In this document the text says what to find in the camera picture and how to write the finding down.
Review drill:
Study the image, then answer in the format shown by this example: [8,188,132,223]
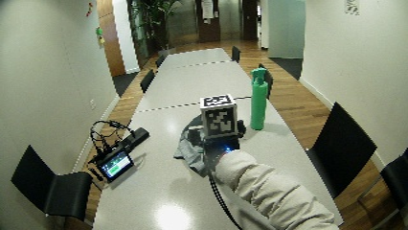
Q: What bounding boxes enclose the green potted plant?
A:
[129,0,182,51]

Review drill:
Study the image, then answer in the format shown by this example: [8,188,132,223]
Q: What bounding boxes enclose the black cable bundle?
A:
[88,120,137,155]

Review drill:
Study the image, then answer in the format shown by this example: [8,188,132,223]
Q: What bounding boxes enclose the white paper notice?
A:
[201,0,216,20]

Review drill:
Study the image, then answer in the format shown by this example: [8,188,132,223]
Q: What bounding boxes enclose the small black stick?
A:
[88,167,105,182]

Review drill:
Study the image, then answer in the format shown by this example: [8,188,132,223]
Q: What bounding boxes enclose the green yellow wall sticker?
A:
[95,26,107,46]

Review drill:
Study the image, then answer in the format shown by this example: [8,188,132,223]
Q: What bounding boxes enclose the grey cloth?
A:
[173,114,214,177]

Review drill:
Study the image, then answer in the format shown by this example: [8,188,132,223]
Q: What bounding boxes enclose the black device with screen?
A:
[95,126,152,184]

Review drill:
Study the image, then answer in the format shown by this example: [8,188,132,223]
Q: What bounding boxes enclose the green spray bottle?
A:
[249,67,270,131]

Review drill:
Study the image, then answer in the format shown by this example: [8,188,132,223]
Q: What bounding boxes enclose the patterned wall poster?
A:
[345,0,362,16]

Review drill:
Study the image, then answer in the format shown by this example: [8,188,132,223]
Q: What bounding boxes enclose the brown wooden door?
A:
[96,0,128,78]

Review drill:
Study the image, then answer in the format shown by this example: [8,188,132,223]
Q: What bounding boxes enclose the white marker cube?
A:
[200,93,238,139]

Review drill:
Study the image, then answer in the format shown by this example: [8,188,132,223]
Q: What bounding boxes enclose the black glove cable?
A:
[206,172,245,230]

